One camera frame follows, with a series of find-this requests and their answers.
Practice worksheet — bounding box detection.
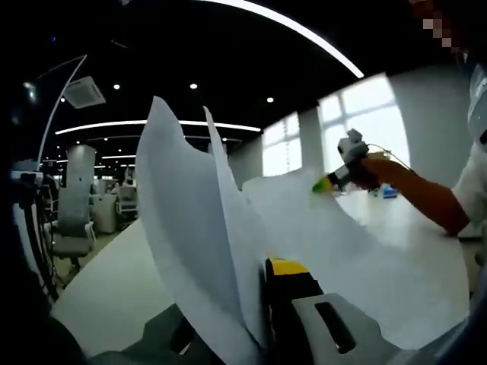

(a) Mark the white mesh office chair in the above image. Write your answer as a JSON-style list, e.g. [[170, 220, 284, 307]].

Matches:
[[115, 181, 138, 226]]

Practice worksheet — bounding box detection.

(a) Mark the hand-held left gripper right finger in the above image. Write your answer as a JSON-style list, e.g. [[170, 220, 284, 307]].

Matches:
[[259, 257, 405, 365]]

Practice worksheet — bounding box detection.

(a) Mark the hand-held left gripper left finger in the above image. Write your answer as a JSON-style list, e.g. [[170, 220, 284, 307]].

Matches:
[[87, 305, 216, 365]]

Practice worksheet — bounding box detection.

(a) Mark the white printing paper sheet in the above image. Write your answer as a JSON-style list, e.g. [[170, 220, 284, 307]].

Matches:
[[202, 105, 277, 345], [242, 168, 472, 351], [135, 95, 269, 365]]

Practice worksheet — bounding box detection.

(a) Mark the ceiling air vent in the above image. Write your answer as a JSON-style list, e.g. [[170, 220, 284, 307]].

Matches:
[[62, 75, 107, 110]]

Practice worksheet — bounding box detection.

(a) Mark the white table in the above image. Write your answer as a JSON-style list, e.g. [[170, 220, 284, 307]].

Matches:
[[50, 188, 479, 359]]

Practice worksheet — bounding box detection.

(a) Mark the grey office chair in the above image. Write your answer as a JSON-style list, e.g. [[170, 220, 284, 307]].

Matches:
[[50, 185, 97, 269]]

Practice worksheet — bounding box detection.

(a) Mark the white grey chest device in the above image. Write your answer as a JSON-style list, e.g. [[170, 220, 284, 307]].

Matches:
[[466, 60, 487, 148]]

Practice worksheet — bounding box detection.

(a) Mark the person's right hand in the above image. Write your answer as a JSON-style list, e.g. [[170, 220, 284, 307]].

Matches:
[[349, 154, 387, 191]]

